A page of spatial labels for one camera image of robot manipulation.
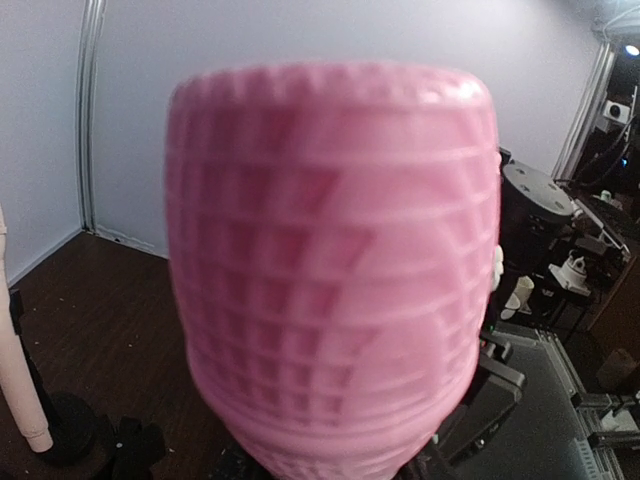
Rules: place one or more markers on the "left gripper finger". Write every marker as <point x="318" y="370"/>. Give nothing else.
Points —
<point x="135" y="449"/>

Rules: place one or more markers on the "tall black mic stand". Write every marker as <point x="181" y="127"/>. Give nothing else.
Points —
<point x="71" y="422"/>

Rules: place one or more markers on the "beige microphone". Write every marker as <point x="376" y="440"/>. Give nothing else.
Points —
<point x="17" y="385"/>

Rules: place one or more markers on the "pink microphone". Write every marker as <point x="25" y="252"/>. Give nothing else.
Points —
<point x="332" y="232"/>

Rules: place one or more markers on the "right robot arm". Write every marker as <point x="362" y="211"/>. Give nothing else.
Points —
<point x="534" y="209"/>

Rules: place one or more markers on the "right aluminium frame post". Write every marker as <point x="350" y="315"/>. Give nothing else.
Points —
<point x="86" y="80"/>

